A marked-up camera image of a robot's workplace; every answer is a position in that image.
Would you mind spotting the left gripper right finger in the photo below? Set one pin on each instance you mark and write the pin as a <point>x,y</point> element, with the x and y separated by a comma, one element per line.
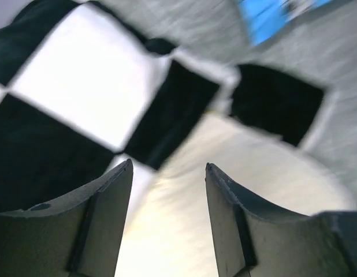
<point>254,237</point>

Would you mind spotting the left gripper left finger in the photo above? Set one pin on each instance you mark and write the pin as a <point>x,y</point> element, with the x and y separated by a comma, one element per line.
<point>77,234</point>

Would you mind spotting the cream yellow pillow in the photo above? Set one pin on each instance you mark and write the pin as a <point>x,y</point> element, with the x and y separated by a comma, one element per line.
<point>170,234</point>

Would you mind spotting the black white checkered pillowcase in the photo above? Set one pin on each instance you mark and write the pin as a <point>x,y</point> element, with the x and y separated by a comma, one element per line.
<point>82,91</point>

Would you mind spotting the blue space print pillow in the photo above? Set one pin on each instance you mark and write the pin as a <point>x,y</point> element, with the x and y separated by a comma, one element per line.
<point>264,18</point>

